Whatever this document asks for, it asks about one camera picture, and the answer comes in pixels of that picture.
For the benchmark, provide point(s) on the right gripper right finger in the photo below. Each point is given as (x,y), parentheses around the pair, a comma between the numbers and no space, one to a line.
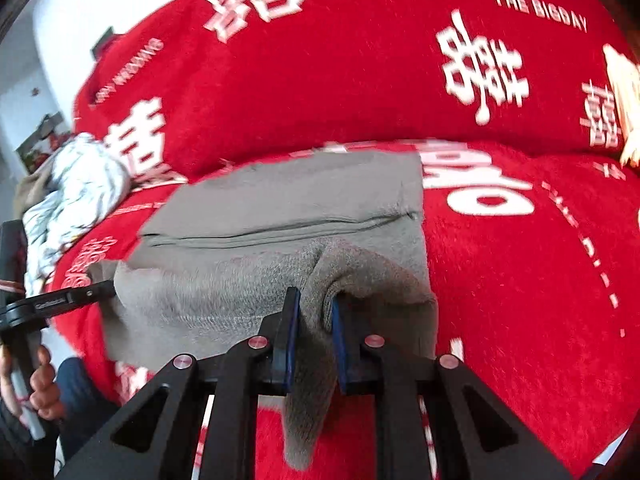
(435,418)

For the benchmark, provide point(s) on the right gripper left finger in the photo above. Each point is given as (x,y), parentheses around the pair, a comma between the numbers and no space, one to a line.
(197,414)

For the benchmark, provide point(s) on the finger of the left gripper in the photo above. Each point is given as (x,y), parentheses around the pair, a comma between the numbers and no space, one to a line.
(65,300)

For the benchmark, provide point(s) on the grey knit sweater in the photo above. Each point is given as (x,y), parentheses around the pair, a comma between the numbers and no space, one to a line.
(221,254)

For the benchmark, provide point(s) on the person's left hand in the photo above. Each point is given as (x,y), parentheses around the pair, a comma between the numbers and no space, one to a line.
(45,399)

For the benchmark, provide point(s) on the white floral patterned cloth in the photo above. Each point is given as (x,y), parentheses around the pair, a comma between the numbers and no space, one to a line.
(74,190)

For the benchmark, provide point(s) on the red wedding blanket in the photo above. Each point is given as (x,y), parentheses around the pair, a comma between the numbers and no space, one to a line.
(531,225)

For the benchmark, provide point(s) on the framed picture on wall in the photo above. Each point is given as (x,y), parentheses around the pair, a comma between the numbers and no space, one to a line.
(50,135)

